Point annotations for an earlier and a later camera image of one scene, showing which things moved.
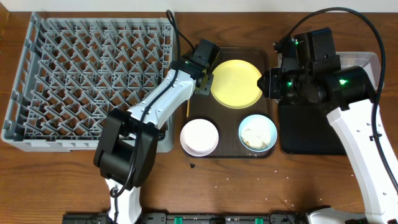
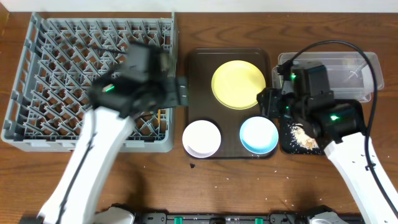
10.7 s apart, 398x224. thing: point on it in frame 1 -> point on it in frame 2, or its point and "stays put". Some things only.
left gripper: x=205 y=84 -> x=179 y=91
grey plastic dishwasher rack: x=75 y=69 stays put
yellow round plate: x=234 y=84 stays put
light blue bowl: x=257 y=132 stays put
